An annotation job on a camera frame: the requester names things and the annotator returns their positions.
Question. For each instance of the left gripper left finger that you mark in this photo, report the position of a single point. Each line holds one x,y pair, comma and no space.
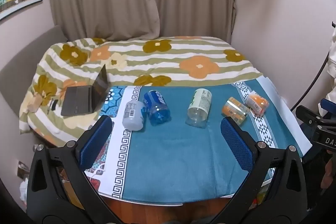
47,201

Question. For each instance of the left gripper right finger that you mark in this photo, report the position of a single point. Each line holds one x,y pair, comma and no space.
286,198

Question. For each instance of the white translucent cup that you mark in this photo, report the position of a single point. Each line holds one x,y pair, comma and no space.
134,115

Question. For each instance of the orange white wrapped cup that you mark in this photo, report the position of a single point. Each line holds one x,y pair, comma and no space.
256,103

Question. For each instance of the orange-label clear cup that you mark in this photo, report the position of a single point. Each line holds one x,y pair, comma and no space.
236,110

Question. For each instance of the clear green-label cup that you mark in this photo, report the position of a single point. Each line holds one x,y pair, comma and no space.
199,107

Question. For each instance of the blue plastic cup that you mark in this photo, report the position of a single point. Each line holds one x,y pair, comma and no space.
157,109

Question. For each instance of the right hand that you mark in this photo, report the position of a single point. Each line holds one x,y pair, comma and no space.
328,176

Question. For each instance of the black phone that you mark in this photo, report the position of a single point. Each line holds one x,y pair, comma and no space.
54,104

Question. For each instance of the grey laptop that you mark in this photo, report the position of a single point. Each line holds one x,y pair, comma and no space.
82,100

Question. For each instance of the teal patterned tablecloth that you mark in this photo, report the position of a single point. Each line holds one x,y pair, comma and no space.
174,163

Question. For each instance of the grey headboard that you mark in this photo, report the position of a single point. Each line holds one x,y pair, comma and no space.
18,73

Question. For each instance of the floral striped bed quilt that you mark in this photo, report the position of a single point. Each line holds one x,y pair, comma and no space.
166,61

